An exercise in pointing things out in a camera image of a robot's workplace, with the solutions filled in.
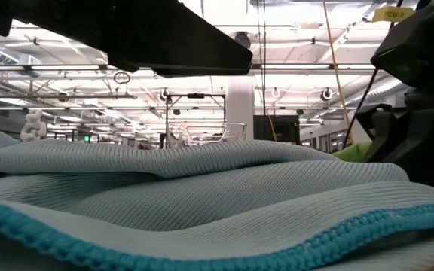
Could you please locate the light blue microfiber towel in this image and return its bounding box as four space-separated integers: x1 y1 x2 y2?
0 120 434 271

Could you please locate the green microfiber towel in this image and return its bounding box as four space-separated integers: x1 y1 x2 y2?
332 142 373 163

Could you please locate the white building column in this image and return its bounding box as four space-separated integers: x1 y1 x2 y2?
225 77 255 141

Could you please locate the clear plastic bin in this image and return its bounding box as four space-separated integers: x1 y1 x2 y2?
165 120 248 150

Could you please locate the yellow PCB-7 label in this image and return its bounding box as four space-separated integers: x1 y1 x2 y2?
371 5 416 23

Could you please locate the black thin cable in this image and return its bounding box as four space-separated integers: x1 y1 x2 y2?
344 0 405 144

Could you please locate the black background rig frame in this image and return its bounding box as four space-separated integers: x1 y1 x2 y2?
163 93 228 150

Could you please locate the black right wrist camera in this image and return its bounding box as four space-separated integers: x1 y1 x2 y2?
370 0 434 90

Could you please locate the yellow hanging cable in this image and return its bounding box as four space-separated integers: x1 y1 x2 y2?
321 0 355 142

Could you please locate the black hanging cable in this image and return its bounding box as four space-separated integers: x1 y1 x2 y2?
255 0 267 141

